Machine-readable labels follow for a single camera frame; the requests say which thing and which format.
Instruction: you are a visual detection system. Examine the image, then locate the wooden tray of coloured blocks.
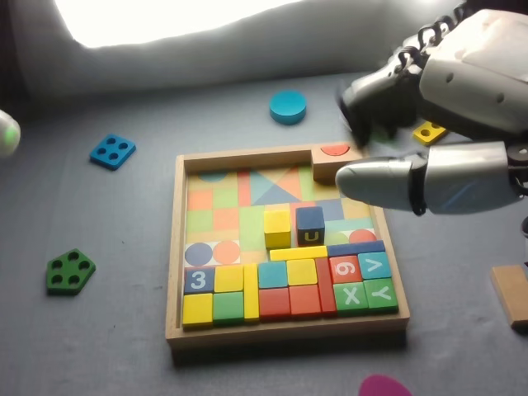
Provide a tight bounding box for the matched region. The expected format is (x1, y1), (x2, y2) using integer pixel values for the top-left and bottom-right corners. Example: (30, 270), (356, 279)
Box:
(164, 144), (412, 352)

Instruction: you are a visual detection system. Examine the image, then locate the yellow cube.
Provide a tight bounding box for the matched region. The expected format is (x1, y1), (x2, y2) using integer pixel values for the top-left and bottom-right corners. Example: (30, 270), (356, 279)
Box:
(263, 209), (292, 249)

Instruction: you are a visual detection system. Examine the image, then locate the green pentagon five-hole piece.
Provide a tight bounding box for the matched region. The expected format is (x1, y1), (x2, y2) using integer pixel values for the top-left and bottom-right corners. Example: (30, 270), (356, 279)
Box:
(45, 247), (97, 296)

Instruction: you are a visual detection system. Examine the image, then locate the magenta round disc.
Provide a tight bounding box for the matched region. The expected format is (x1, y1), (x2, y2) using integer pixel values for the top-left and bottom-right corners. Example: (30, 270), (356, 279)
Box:
(357, 374), (413, 396)

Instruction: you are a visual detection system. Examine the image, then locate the yellow two-hole piece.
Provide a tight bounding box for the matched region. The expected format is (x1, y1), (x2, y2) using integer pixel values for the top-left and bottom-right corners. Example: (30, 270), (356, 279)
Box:
(412, 120), (449, 147)

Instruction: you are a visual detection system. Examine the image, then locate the grey table cloth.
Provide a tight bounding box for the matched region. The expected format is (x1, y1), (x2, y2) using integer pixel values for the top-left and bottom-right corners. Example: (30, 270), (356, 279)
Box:
(0, 69), (528, 396)

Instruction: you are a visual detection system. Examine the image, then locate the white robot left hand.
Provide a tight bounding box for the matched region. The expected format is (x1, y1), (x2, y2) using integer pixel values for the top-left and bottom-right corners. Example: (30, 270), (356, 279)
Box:
(0, 109), (21, 160)

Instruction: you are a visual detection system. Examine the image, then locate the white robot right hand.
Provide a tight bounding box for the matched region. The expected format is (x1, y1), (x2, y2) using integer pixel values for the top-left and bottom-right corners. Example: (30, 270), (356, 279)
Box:
(334, 8), (528, 216)

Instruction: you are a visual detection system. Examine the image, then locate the wooden block with red semicircle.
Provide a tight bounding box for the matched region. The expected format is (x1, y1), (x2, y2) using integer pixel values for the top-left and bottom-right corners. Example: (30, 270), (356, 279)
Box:
(312, 142), (366, 183)

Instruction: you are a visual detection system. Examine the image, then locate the dark blue U cube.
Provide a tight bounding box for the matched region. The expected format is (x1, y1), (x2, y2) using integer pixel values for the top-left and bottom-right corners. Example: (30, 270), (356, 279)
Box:
(295, 205), (327, 248)

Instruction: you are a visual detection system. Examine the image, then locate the black coiled cable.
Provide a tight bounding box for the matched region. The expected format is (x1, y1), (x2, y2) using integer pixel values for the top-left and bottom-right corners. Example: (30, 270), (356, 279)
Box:
(394, 0), (472, 69)

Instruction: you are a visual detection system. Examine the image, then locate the white backdrop sheet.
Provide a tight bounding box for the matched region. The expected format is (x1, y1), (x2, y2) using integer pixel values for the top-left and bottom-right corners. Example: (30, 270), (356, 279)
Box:
(0, 0), (528, 123)

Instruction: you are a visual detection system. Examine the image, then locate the blue square four-hole piece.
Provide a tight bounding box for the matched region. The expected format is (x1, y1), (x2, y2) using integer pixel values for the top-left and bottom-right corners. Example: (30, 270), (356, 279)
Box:
(88, 133), (138, 172)

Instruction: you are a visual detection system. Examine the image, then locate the blue round disc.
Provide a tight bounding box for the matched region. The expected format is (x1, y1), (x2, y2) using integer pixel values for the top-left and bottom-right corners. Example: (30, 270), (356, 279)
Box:
(269, 89), (309, 125)

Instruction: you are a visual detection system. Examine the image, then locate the plain wooden board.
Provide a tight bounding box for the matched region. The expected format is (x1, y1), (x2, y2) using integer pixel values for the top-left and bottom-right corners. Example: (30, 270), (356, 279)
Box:
(490, 265), (528, 332)

